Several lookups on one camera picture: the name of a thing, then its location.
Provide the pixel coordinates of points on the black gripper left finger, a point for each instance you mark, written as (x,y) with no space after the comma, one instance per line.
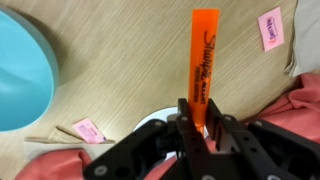
(160,150)

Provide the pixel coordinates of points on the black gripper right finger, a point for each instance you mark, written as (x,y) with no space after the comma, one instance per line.
(253,150)

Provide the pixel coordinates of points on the orange Sharpie highlighter marker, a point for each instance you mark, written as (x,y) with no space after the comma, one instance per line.
(203,60)

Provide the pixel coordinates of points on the blue bowl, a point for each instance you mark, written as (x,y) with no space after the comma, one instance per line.
(23,73)

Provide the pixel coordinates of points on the small white plate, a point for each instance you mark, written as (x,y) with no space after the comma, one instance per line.
(156,115)

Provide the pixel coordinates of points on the coral red cloth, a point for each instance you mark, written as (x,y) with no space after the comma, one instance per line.
(300,110)

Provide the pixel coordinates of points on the pink sugar packet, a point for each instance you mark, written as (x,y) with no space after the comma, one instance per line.
(88,131)
(270,29)

